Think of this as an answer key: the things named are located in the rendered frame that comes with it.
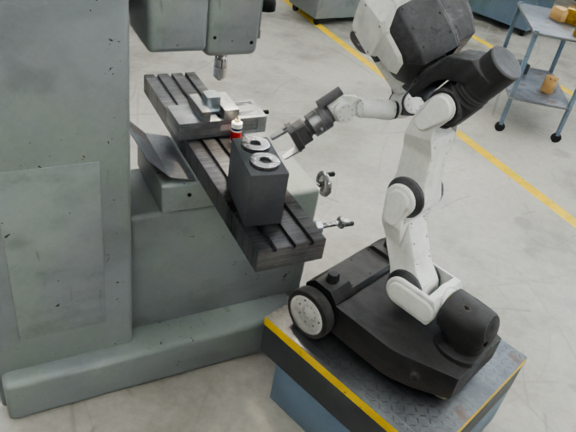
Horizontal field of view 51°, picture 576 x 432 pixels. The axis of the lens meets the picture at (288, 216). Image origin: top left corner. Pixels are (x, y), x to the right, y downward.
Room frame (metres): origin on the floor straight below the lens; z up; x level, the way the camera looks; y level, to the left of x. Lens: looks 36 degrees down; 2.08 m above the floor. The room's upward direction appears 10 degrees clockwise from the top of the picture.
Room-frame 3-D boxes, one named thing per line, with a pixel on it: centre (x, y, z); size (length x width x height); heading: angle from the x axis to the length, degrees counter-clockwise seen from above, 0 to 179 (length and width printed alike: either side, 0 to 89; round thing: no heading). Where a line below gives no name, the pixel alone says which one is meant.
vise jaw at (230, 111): (2.08, 0.31, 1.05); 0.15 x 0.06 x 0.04; 32
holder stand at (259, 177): (1.60, 0.12, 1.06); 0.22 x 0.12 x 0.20; 25
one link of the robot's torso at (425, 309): (1.66, -0.52, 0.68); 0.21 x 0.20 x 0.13; 51
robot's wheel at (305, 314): (1.63, -0.15, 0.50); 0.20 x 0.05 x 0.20; 51
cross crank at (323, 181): (2.26, -0.10, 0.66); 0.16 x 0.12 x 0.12; 122
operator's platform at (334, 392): (1.68, -0.50, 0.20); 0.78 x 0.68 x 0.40; 51
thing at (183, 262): (2.01, 0.30, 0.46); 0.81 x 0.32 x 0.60; 122
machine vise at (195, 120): (2.07, 0.33, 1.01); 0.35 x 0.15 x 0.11; 122
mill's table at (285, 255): (1.95, 0.30, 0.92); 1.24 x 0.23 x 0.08; 32
